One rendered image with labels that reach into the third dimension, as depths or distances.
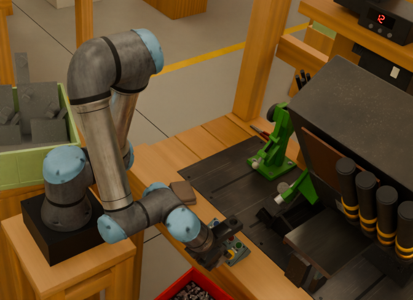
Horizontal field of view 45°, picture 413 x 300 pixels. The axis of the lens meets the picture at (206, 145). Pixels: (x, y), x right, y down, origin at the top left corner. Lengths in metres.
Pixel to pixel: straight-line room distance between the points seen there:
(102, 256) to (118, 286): 0.18
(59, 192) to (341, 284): 0.89
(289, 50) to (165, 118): 1.77
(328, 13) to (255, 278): 0.83
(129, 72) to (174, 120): 2.44
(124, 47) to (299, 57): 0.97
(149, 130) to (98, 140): 2.33
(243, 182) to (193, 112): 1.93
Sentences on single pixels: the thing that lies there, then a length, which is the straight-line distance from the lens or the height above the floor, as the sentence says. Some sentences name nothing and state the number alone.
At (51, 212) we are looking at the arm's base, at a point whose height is 1.01.
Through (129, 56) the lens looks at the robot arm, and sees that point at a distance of 1.16.
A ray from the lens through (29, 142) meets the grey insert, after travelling 2.03.
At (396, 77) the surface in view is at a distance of 1.53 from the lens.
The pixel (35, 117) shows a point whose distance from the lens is 2.06.
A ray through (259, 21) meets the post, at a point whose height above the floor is 1.34.
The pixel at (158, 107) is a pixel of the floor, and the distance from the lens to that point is 3.72.
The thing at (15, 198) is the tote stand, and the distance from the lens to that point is 1.97.
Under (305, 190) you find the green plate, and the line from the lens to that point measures 1.52.
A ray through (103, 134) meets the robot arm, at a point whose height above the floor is 1.40.
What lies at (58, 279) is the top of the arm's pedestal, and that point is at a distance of 1.57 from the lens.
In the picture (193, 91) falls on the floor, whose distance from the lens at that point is 3.94.
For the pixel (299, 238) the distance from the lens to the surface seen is 1.38.
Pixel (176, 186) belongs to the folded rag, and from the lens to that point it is 1.72.
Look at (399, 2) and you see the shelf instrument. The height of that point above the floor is 1.61.
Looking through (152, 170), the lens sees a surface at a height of 0.90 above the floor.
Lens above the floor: 2.12
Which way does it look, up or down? 38 degrees down
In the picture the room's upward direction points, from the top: 9 degrees clockwise
